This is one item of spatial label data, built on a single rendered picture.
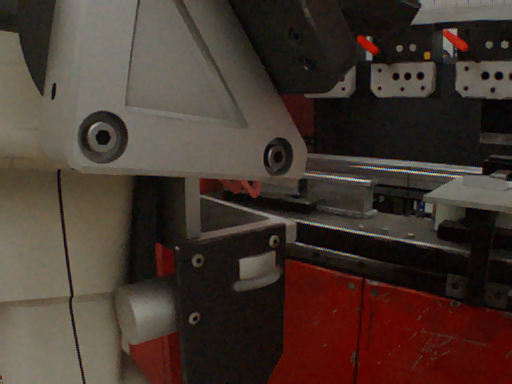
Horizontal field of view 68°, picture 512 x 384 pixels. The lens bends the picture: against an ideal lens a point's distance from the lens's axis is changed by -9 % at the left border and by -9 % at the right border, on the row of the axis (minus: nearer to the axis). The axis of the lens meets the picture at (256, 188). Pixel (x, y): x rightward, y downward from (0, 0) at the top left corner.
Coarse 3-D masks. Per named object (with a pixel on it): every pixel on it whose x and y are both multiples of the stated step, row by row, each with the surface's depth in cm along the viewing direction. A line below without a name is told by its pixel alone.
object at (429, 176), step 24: (312, 168) 141; (336, 168) 135; (360, 168) 130; (384, 168) 126; (408, 168) 120; (432, 168) 115; (456, 168) 115; (480, 168) 116; (384, 192) 126; (408, 192) 121
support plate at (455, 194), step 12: (456, 180) 83; (432, 192) 70; (444, 192) 70; (456, 192) 70; (468, 192) 70; (480, 192) 70; (492, 192) 70; (504, 192) 70; (456, 204) 64; (468, 204) 63; (480, 204) 61; (492, 204) 60; (504, 204) 60
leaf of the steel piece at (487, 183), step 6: (468, 180) 76; (474, 180) 75; (480, 180) 74; (486, 180) 73; (492, 180) 72; (498, 180) 71; (504, 180) 70; (468, 186) 76; (474, 186) 75; (480, 186) 74; (486, 186) 73; (492, 186) 72; (498, 186) 71; (504, 186) 71; (510, 186) 75
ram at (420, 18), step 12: (420, 12) 85; (432, 12) 83; (444, 12) 81; (456, 12) 80; (468, 12) 78; (480, 12) 77; (492, 12) 75; (504, 12) 74; (444, 24) 84; (456, 24) 83
